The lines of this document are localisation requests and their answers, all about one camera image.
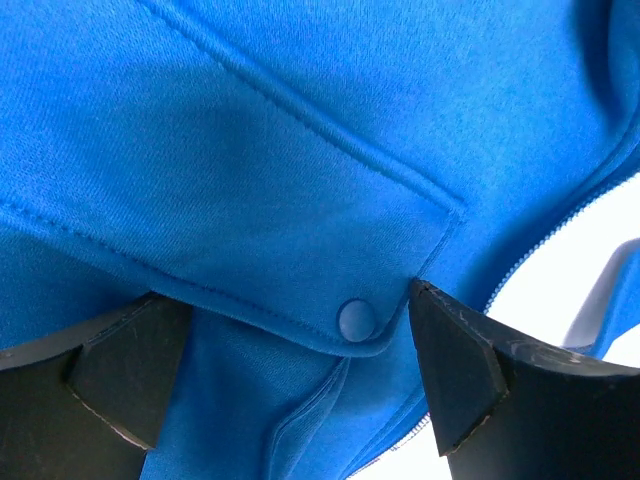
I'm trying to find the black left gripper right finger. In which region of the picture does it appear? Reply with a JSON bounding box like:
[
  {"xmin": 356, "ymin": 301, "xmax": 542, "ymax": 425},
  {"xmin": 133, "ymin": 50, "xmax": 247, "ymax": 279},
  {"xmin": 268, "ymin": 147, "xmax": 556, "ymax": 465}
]
[{"xmin": 409, "ymin": 280, "xmax": 639, "ymax": 480}]

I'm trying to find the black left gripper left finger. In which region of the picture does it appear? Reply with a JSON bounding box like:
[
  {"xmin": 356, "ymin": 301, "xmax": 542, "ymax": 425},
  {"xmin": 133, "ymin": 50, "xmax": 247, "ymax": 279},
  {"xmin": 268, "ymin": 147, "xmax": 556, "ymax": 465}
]
[{"xmin": 1, "ymin": 293, "xmax": 192, "ymax": 480}]

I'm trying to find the blue zip jacket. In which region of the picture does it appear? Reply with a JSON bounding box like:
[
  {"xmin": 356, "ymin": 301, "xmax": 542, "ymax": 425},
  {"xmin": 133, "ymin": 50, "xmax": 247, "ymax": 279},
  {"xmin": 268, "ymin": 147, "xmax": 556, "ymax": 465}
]
[{"xmin": 1, "ymin": 1, "xmax": 639, "ymax": 479}]

